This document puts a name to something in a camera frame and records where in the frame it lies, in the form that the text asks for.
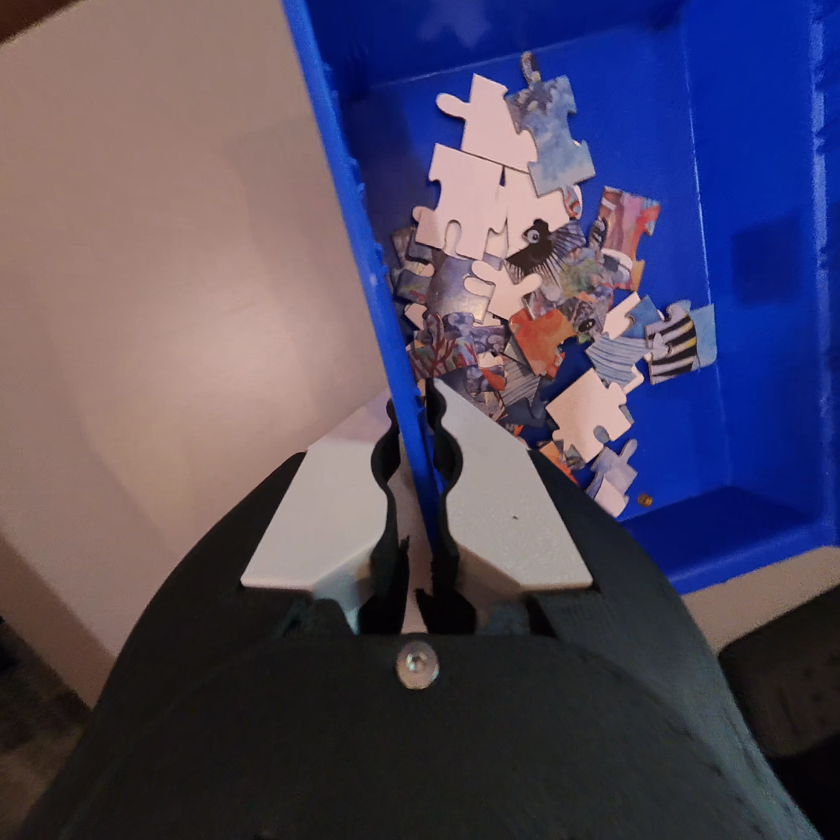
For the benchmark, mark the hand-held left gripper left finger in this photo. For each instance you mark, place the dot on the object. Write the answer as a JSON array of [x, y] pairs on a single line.
[[308, 525]]

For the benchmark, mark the pile of jigsaw puzzle pieces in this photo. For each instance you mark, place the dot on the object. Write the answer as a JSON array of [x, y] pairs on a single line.
[[485, 131]]

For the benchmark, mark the dark perforated panel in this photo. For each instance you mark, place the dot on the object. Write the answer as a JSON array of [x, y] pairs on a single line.
[[787, 689]]

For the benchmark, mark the blue plastic bin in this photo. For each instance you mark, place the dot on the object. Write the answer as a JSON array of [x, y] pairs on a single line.
[[754, 164]]

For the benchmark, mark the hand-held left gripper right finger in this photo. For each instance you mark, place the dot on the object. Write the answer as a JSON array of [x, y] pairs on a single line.
[[518, 525]]

